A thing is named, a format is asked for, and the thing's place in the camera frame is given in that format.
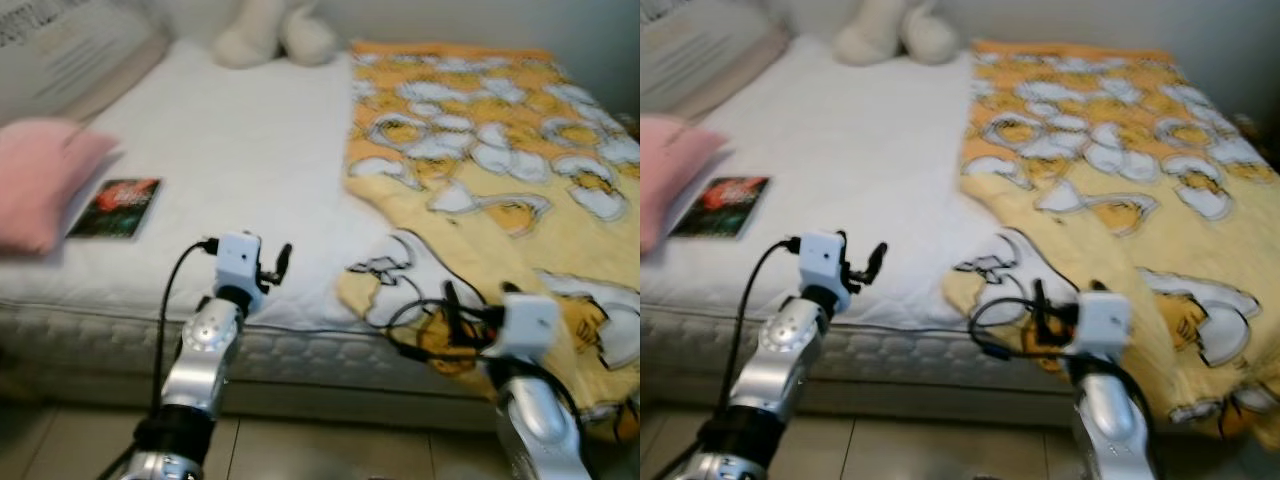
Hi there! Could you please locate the beige floral print pillow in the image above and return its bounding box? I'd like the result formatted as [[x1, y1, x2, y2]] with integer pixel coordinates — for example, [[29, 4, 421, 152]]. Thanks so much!
[[0, 0, 171, 126], [640, 0, 791, 116]]

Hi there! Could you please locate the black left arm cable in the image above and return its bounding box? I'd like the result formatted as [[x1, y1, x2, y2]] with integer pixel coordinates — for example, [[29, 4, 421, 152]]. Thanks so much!
[[722, 237, 803, 421], [150, 237, 221, 421]]

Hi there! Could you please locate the white quilted mattress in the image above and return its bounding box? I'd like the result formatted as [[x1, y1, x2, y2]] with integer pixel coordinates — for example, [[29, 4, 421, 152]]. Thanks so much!
[[0, 40, 521, 386], [640, 40, 1111, 386]]

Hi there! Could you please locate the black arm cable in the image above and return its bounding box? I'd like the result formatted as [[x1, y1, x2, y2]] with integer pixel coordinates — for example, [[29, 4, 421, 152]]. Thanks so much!
[[1128, 365, 1163, 480], [722, 237, 803, 421], [555, 380, 593, 473], [150, 237, 221, 421]]

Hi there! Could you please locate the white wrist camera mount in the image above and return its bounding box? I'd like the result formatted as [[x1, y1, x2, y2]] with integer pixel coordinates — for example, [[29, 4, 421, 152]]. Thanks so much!
[[497, 292, 561, 361], [215, 232, 264, 296], [797, 232, 851, 296], [1073, 290, 1133, 359]]

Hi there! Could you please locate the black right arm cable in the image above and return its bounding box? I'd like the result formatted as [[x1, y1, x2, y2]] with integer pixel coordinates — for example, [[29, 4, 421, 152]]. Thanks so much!
[[555, 380, 593, 473], [1128, 365, 1163, 480]]

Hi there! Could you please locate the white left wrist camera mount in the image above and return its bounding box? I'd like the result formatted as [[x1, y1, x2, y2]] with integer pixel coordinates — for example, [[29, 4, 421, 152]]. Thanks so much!
[[797, 232, 851, 296], [215, 232, 264, 296]]

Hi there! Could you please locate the white plush toy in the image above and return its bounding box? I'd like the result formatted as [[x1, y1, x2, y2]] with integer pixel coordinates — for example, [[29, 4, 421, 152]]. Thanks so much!
[[832, 0, 961, 69], [212, 0, 339, 69]]

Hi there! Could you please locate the black looped right gripper cable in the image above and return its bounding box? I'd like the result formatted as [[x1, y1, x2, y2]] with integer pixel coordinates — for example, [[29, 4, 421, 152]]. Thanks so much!
[[968, 297, 1076, 363], [383, 297, 501, 363]]

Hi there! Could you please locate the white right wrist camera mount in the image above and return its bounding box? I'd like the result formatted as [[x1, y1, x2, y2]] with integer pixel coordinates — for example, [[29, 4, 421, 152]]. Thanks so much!
[[1073, 290, 1133, 359], [497, 292, 561, 361]]

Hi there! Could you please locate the pink plush pillow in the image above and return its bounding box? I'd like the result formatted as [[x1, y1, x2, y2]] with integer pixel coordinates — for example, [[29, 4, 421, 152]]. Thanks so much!
[[0, 117, 123, 256], [640, 113, 731, 256]]

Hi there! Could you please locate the dark red green book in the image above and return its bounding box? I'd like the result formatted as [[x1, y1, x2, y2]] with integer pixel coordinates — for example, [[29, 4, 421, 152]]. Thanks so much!
[[668, 175, 773, 241], [65, 177, 163, 241]]

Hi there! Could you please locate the yellow orange cartoon blanket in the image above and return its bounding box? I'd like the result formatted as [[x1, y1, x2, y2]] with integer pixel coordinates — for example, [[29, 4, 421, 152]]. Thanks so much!
[[335, 40, 641, 446], [940, 40, 1280, 441]]

